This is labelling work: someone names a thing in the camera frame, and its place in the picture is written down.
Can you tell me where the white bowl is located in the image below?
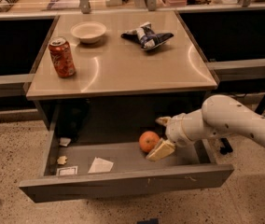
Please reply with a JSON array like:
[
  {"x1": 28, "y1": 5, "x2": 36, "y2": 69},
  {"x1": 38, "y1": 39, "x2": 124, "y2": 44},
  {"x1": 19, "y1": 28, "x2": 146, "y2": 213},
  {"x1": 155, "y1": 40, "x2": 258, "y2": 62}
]
[{"x1": 71, "y1": 21, "x2": 106, "y2": 44}]

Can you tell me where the small torn paper scrap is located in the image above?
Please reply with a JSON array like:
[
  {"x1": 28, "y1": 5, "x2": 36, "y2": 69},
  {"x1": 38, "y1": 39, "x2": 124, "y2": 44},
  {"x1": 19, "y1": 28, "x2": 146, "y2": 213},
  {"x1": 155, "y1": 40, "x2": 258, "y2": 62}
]
[{"x1": 57, "y1": 156, "x2": 67, "y2": 165}]

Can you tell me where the orange soda can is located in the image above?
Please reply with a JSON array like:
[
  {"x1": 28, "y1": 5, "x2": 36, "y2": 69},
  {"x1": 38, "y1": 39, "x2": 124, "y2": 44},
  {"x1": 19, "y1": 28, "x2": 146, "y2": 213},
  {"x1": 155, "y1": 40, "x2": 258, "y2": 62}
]
[{"x1": 49, "y1": 36, "x2": 76, "y2": 78}]

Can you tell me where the grey counter cabinet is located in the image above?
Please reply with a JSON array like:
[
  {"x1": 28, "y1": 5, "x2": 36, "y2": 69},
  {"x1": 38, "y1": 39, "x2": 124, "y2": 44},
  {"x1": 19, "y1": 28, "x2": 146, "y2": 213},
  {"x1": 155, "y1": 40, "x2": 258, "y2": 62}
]
[{"x1": 22, "y1": 10, "x2": 220, "y2": 133}]

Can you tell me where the white paper sheet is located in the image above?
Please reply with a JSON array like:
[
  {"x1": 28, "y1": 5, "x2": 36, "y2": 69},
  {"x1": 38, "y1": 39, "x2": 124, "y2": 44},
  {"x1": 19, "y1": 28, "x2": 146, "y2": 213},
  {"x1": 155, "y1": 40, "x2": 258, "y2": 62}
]
[{"x1": 88, "y1": 157, "x2": 114, "y2": 174}]

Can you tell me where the grey open drawer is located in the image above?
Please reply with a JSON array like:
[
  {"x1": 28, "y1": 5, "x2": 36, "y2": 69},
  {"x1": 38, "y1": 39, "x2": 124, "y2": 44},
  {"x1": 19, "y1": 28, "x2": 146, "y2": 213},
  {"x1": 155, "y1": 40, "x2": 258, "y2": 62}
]
[{"x1": 19, "y1": 104, "x2": 235, "y2": 203}]

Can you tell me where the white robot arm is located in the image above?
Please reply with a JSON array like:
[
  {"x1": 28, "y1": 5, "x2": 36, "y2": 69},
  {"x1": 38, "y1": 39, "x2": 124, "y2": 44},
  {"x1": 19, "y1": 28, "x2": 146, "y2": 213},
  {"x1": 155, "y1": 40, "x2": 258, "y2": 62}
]
[{"x1": 146, "y1": 95, "x2": 265, "y2": 161}]

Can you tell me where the orange fruit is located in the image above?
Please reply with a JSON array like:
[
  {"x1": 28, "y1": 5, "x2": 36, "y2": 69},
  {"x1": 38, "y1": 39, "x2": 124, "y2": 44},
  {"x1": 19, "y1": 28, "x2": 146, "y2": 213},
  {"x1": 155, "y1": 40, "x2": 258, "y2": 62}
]
[{"x1": 139, "y1": 131, "x2": 160, "y2": 153}]

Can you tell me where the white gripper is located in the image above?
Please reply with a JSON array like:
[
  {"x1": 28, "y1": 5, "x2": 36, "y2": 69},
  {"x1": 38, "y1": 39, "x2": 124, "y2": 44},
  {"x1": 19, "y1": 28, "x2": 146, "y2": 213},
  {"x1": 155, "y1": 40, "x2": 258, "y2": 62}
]
[{"x1": 146, "y1": 109, "x2": 216, "y2": 161}]

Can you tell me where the blue white chip bag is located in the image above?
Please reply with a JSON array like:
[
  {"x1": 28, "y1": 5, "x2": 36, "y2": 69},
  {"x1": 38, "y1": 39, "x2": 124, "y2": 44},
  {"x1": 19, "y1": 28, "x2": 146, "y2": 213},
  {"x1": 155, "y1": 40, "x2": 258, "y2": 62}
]
[{"x1": 120, "y1": 22, "x2": 174, "y2": 51}]

